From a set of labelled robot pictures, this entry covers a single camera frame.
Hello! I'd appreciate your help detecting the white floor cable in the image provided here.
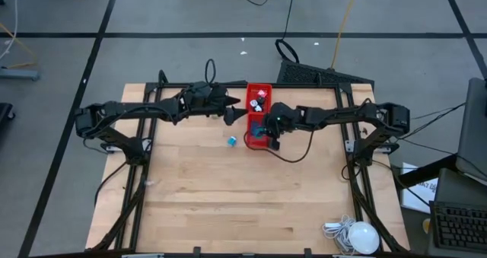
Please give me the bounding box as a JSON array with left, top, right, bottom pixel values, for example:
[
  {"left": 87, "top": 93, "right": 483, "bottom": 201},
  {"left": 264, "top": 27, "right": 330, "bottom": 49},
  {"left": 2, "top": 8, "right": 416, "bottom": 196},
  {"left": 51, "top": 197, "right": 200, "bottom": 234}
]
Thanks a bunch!
[{"left": 0, "top": 0, "right": 19, "bottom": 61}]

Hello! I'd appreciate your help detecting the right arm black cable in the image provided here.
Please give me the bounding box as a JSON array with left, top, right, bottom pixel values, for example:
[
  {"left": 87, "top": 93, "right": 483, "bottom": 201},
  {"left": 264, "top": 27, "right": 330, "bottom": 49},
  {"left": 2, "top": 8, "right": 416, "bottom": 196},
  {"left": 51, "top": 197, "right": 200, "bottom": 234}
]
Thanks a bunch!
[{"left": 243, "top": 129, "right": 315, "bottom": 164}]

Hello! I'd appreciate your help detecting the white dome lamp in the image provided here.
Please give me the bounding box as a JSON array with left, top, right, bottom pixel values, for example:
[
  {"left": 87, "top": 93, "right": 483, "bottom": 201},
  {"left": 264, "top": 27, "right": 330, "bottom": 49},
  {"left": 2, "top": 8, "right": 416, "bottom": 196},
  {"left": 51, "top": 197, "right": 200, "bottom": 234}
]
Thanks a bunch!
[{"left": 348, "top": 221, "right": 380, "bottom": 255}]

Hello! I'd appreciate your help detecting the yellow cable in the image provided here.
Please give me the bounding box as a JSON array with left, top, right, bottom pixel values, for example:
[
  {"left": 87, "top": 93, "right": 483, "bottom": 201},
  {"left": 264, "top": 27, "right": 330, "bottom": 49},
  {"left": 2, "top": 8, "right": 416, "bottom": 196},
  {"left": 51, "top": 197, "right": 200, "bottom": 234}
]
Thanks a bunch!
[{"left": 329, "top": 0, "right": 361, "bottom": 69}]

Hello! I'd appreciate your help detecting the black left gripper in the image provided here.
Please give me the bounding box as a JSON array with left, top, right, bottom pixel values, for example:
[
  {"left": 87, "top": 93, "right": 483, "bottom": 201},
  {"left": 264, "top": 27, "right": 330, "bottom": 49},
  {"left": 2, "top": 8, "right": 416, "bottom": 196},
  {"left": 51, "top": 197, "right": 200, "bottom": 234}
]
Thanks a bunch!
[{"left": 181, "top": 81, "right": 249, "bottom": 127}]

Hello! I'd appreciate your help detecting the black computer keyboard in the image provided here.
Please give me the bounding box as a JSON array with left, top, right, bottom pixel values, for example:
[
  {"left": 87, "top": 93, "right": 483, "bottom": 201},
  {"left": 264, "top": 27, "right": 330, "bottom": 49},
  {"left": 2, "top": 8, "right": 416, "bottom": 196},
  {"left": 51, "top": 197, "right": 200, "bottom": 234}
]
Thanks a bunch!
[{"left": 429, "top": 200, "right": 487, "bottom": 253}]

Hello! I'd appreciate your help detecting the grey desk foot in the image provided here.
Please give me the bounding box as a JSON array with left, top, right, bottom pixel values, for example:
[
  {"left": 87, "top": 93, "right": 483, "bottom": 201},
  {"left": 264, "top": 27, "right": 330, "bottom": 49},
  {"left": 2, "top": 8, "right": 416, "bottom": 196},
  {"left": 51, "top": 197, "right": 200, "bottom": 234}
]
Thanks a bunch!
[{"left": 0, "top": 67, "right": 41, "bottom": 81}]

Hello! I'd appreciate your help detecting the white coiled cable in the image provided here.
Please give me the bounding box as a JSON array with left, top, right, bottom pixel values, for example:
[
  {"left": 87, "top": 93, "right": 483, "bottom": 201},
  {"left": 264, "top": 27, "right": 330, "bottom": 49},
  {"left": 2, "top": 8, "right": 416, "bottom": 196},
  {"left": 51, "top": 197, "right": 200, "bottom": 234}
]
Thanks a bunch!
[{"left": 322, "top": 215, "right": 357, "bottom": 252}]

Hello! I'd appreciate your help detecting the white paper sheet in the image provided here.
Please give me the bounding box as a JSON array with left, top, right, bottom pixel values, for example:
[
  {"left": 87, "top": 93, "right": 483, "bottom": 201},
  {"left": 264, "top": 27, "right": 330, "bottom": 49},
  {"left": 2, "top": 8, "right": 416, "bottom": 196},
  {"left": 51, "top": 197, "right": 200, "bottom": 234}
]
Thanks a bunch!
[{"left": 399, "top": 161, "right": 438, "bottom": 215}]

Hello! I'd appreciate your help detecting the black aluminium table frame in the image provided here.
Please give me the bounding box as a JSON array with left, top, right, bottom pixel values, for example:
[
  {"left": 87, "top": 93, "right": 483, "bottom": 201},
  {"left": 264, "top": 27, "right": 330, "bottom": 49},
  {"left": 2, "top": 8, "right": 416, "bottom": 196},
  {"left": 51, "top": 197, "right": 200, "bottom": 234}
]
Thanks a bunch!
[{"left": 91, "top": 69, "right": 410, "bottom": 253}]

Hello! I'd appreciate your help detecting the black perforated panel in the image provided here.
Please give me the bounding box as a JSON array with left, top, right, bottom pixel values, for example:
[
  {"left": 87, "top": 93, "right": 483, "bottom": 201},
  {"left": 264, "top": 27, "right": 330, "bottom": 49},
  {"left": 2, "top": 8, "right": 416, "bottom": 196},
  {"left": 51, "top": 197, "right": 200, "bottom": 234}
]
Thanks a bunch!
[{"left": 275, "top": 59, "right": 376, "bottom": 90}]

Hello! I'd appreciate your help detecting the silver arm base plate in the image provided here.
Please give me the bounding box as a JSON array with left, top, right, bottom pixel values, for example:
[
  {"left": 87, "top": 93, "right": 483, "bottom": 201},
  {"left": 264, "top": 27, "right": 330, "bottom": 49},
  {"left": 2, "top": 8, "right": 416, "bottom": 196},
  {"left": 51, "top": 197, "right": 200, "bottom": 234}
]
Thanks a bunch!
[{"left": 344, "top": 139, "right": 400, "bottom": 154}]

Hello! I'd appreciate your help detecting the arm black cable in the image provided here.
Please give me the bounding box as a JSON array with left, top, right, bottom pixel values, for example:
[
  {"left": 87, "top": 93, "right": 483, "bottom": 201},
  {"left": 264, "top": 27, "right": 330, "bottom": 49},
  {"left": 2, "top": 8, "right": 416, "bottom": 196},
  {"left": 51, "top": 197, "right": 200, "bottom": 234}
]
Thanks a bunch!
[
  {"left": 243, "top": 129, "right": 315, "bottom": 164},
  {"left": 204, "top": 58, "right": 217, "bottom": 86}
]

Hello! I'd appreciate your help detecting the red plastic mesh basket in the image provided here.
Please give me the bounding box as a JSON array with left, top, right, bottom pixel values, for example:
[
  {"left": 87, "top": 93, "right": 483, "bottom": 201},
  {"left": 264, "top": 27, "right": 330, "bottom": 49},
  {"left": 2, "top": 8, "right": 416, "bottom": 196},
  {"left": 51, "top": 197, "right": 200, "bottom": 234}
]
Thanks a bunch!
[
  {"left": 243, "top": 111, "right": 275, "bottom": 149},
  {"left": 245, "top": 83, "right": 273, "bottom": 114}
]

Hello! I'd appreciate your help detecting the black looped floor cable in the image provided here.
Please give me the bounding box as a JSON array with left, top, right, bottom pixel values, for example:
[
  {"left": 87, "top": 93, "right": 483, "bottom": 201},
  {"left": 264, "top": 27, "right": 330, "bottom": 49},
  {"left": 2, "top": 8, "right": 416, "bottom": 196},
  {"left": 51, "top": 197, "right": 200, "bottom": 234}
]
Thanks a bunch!
[{"left": 274, "top": 0, "right": 301, "bottom": 64}]

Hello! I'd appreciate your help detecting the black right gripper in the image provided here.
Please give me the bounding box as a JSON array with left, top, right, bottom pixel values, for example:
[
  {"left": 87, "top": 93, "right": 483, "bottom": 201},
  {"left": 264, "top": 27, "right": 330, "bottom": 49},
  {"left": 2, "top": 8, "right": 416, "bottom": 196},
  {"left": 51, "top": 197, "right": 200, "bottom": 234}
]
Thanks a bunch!
[{"left": 259, "top": 101, "right": 305, "bottom": 151}]

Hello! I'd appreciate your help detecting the black diagonal strut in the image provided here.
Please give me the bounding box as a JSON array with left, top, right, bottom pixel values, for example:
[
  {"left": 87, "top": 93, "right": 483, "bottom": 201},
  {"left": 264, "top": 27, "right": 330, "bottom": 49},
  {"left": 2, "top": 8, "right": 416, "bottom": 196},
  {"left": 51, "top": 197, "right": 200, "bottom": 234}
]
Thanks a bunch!
[{"left": 395, "top": 153, "right": 457, "bottom": 189}]

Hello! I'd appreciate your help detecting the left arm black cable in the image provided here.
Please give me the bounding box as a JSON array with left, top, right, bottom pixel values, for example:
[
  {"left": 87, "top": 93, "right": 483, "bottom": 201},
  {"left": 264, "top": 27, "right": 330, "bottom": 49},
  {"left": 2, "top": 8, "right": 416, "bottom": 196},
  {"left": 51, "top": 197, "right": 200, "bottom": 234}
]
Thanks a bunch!
[{"left": 204, "top": 58, "right": 217, "bottom": 86}]

